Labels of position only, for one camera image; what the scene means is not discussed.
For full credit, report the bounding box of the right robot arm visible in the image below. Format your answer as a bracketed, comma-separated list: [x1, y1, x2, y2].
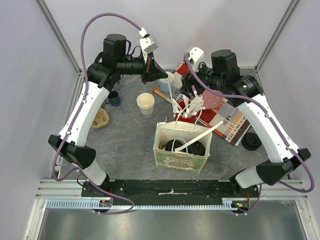
[179, 47, 315, 197]

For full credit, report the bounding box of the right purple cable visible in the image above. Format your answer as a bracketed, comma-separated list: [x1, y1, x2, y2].
[183, 53, 315, 216]

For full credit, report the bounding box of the stack of black lids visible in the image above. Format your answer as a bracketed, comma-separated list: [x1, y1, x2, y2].
[241, 132, 262, 151]

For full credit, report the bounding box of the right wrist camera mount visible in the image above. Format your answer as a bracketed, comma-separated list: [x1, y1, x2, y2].
[184, 47, 205, 72]

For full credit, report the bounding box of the green paper gift bag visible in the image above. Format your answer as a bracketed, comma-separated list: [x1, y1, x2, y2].
[153, 119, 213, 173]

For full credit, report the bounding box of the light blue ceramic mug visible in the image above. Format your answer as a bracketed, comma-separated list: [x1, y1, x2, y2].
[158, 71, 174, 94]

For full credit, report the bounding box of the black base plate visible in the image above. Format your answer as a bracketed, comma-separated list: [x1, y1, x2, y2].
[81, 178, 259, 200]

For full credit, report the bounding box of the purple cable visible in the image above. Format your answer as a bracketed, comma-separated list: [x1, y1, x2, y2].
[51, 13, 148, 216]
[183, 53, 315, 216]

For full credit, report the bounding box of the dark blue ceramic mug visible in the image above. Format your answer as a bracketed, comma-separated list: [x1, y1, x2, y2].
[104, 90, 121, 107]

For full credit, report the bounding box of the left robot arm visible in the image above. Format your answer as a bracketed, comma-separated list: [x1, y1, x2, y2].
[48, 34, 168, 197]

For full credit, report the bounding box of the white stir stick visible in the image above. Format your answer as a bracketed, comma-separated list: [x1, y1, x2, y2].
[175, 120, 223, 152]
[167, 82, 181, 117]

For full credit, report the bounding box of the pink polka dot plate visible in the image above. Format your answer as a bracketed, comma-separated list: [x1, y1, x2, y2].
[200, 90, 223, 110]

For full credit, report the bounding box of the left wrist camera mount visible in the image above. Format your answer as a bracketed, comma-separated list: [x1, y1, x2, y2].
[138, 27, 158, 63]

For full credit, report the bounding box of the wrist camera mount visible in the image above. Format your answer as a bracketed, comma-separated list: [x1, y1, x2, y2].
[184, 47, 205, 72]
[138, 27, 158, 63]

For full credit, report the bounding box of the single cardboard cup carrier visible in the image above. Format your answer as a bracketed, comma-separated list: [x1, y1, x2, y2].
[91, 108, 110, 129]

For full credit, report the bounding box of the aluminium frame rail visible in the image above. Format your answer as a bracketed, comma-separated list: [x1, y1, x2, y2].
[35, 0, 82, 75]

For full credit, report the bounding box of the red cup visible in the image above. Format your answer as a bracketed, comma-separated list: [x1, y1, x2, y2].
[174, 111, 201, 124]

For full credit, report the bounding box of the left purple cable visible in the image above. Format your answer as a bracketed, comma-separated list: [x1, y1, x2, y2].
[51, 13, 148, 216]

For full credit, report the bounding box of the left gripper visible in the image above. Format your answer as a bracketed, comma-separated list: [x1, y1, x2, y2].
[117, 50, 169, 85]

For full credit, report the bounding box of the white stir sticks bundle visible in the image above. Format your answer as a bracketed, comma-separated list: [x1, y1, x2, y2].
[173, 93, 205, 119]

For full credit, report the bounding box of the metal fork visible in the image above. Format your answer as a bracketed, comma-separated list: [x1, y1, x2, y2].
[223, 108, 237, 125]

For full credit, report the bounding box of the colourful magazine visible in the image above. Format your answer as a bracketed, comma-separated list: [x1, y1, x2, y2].
[152, 63, 251, 146]

